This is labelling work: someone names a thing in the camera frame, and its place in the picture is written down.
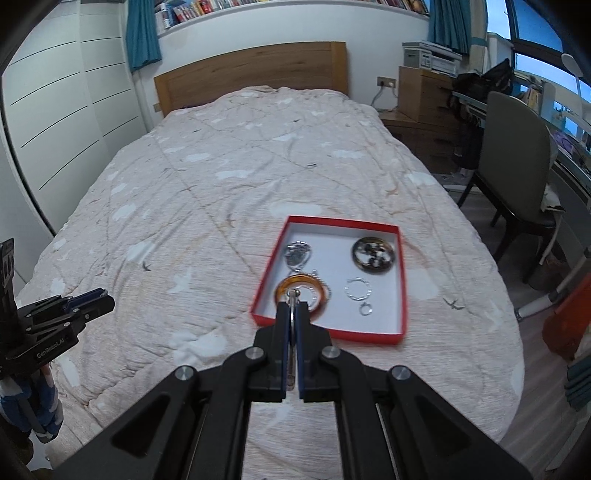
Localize thin silver bangle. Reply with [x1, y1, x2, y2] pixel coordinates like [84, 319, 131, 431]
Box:
[285, 286, 305, 391]

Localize red jewelry box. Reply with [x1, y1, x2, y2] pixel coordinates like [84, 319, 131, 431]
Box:
[250, 215, 409, 344]

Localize white wardrobe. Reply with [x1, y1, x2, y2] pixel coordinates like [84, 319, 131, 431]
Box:
[0, 0, 153, 236]

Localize wooden headboard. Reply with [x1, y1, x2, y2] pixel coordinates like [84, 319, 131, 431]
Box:
[154, 41, 348, 118]

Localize bed with beige quilt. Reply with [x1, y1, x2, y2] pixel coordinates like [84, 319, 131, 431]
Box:
[14, 85, 525, 480]

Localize silver wristwatch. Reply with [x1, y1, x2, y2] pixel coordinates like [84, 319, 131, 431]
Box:
[283, 240, 319, 278]

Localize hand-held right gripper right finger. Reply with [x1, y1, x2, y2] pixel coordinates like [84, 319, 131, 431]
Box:
[297, 303, 532, 480]

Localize wooden nightstand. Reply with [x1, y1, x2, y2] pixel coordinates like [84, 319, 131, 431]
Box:
[381, 108, 462, 174]

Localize wooden cabinet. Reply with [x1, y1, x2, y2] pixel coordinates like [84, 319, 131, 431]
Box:
[398, 65, 458, 121]

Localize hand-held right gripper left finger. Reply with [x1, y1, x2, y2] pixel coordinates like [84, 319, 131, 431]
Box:
[34, 304, 291, 480]

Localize brown beaded bracelet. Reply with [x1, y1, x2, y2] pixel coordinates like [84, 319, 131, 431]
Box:
[352, 236, 397, 275]

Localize orange bag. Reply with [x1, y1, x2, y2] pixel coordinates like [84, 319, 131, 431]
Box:
[542, 300, 591, 361]

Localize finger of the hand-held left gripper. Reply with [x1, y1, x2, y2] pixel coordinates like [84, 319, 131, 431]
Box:
[28, 288, 110, 319]
[28, 295, 116, 343]

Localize window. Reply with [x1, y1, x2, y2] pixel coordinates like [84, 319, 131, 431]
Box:
[487, 0, 591, 139]

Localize black bag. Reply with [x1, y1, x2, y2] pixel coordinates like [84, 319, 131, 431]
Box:
[450, 58, 515, 100]

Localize white printer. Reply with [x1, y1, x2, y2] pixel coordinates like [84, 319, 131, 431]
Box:
[402, 41, 462, 75]

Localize grey chair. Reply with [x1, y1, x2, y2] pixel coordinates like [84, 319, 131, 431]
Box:
[457, 91, 566, 283]

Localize white desk lamp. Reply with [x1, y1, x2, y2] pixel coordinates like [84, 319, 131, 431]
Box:
[561, 53, 587, 116]

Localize twisted silver hoop earring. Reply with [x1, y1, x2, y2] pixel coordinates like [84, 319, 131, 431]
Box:
[308, 269, 333, 308]
[343, 277, 371, 302]

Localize teal curtain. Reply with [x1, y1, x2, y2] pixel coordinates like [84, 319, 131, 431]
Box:
[427, 0, 488, 56]
[127, 0, 163, 72]

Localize amber bangle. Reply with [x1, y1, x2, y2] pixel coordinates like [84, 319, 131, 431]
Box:
[274, 272, 331, 320]

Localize row of books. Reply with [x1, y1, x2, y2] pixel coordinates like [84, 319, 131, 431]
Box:
[154, 0, 430, 33]

